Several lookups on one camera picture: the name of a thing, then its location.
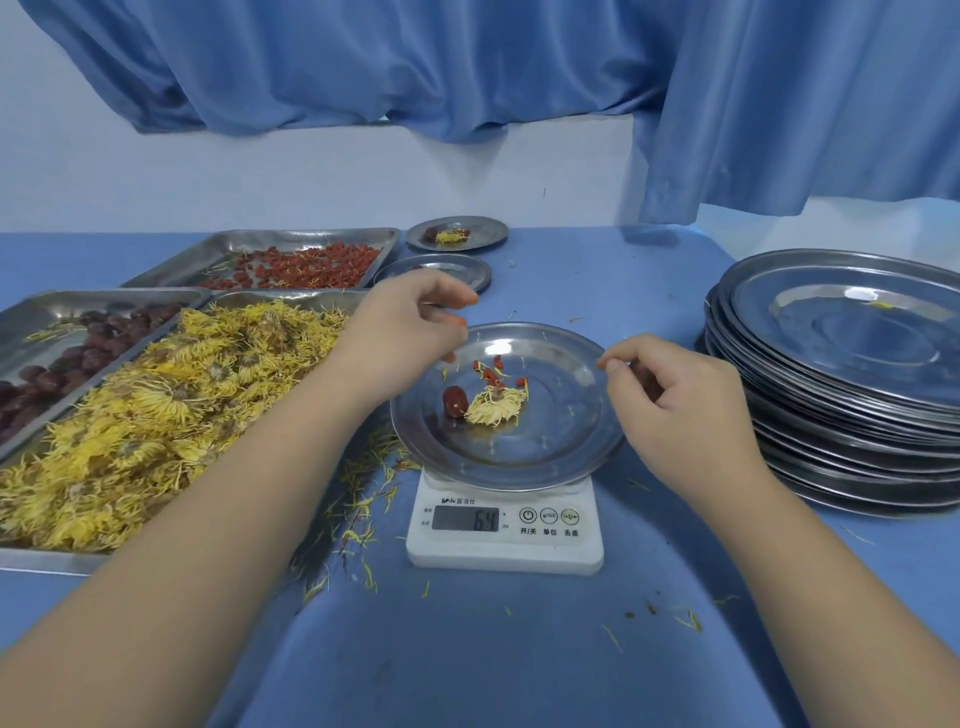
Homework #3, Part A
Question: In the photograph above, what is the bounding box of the person's right hand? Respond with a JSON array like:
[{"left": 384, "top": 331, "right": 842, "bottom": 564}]
[{"left": 597, "top": 333, "right": 774, "bottom": 519}]

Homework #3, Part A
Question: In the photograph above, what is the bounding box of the person's left hand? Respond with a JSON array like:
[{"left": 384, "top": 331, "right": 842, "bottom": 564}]
[{"left": 322, "top": 268, "right": 480, "bottom": 410}]

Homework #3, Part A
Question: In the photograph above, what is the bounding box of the round steel plate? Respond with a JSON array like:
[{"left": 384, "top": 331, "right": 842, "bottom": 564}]
[
  {"left": 389, "top": 322, "right": 628, "bottom": 494},
  {"left": 372, "top": 253, "right": 493, "bottom": 295},
  {"left": 405, "top": 215, "right": 510, "bottom": 253}
]

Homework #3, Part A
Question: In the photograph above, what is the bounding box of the stack of steel plates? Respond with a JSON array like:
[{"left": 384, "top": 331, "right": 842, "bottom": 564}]
[{"left": 701, "top": 248, "right": 960, "bottom": 519}]

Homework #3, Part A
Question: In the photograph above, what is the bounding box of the white digital kitchen scale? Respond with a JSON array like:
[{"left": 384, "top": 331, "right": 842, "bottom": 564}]
[{"left": 405, "top": 468, "right": 606, "bottom": 577}]

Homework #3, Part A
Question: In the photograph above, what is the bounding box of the pile of yellow chrysanthemums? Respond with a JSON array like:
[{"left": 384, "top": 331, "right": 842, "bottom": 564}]
[{"left": 0, "top": 299, "right": 354, "bottom": 555}]

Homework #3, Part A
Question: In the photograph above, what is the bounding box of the person's right forearm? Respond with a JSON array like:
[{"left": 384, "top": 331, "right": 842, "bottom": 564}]
[{"left": 697, "top": 479, "right": 960, "bottom": 728}]

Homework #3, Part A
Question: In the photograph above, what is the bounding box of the person's left forearm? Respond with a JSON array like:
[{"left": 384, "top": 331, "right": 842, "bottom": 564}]
[{"left": 0, "top": 374, "right": 376, "bottom": 728}]

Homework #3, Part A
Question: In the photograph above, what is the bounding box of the rectangular steel tray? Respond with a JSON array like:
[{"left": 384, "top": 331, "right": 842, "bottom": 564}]
[
  {"left": 0, "top": 290, "right": 369, "bottom": 577},
  {"left": 0, "top": 288, "right": 215, "bottom": 463},
  {"left": 119, "top": 227, "right": 403, "bottom": 292}
]

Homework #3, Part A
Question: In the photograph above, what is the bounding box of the wide blue curtain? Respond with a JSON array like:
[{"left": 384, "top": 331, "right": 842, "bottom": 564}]
[{"left": 18, "top": 0, "right": 676, "bottom": 144}]

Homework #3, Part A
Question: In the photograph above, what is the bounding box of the blue tablecloth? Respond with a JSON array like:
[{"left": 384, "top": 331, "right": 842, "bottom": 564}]
[{"left": 0, "top": 224, "right": 960, "bottom": 728}]

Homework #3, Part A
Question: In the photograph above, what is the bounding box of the narrow blue curtain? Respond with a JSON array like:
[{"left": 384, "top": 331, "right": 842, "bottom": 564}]
[{"left": 637, "top": 0, "right": 960, "bottom": 226}]

